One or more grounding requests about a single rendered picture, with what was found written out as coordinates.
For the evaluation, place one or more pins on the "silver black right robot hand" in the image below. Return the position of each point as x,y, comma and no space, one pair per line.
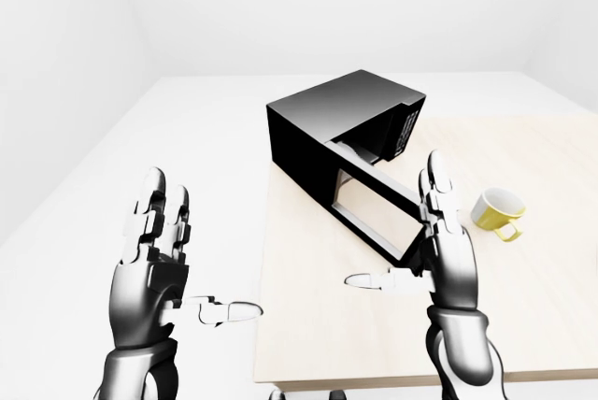
453,274

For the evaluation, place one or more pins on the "black microwave door with window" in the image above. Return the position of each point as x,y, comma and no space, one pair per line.
374,199

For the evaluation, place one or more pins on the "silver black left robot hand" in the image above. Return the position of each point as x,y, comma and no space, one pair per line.
140,297

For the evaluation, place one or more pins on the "black microwave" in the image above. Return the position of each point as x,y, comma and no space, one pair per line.
345,129

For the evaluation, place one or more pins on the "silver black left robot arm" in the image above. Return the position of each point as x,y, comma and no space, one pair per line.
133,372

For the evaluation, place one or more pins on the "yellow and white mug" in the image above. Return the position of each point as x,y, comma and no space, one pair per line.
497,213

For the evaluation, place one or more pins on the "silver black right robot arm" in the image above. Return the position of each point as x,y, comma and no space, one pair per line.
462,353

